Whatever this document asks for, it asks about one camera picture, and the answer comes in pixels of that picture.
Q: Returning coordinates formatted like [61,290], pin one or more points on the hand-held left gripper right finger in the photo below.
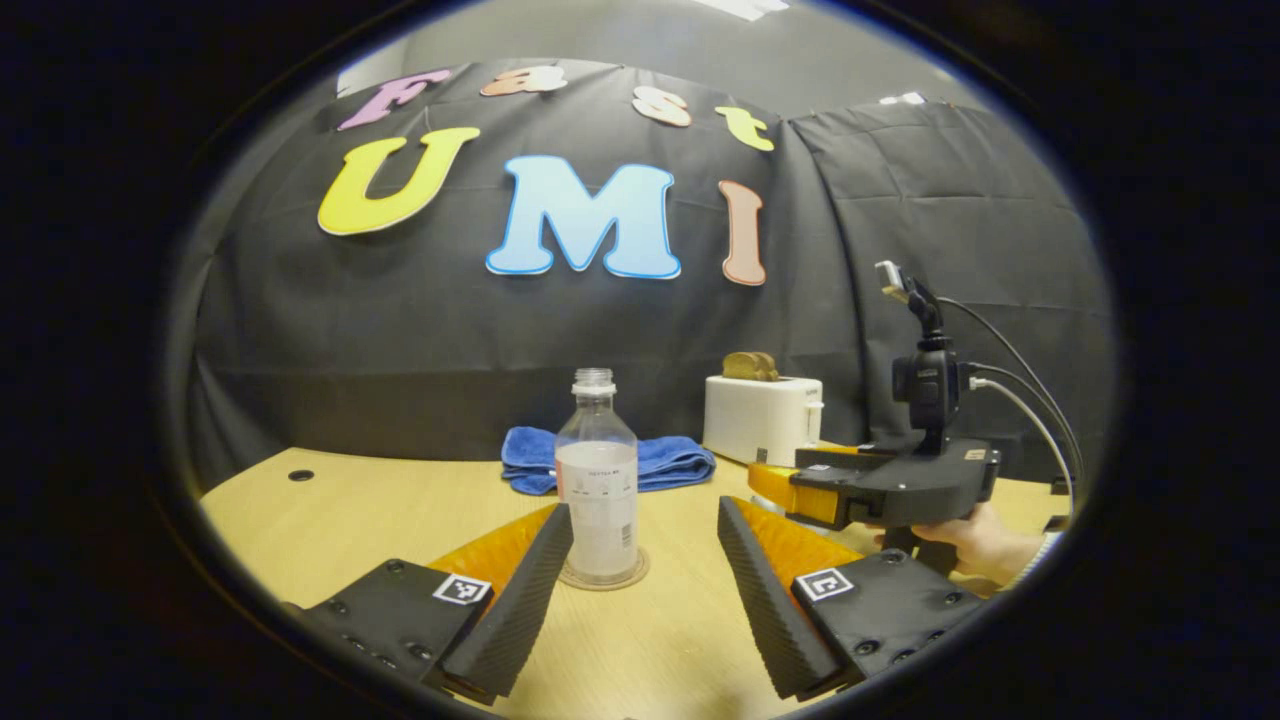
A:
[765,600]

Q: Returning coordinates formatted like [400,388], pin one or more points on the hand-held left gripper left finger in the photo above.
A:
[520,600]

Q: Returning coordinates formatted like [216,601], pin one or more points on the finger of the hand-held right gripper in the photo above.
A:
[840,458]
[790,490]

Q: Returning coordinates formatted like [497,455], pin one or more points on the round brown coaster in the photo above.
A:
[640,575]

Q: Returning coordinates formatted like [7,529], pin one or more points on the clear plastic water bottle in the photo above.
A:
[598,500]

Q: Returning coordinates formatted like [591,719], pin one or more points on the white toaster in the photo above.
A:
[755,425]

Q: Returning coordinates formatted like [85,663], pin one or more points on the brown toast slice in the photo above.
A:
[768,366]
[740,367]

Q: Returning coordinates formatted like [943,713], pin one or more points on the blue folded towel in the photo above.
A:
[675,462]

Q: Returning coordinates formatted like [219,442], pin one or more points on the black backdrop cloth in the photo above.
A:
[400,340]

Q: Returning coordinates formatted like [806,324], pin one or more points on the small ceiling light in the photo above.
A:
[902,98]

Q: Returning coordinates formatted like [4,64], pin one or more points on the long ceiling light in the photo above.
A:
[745,7]

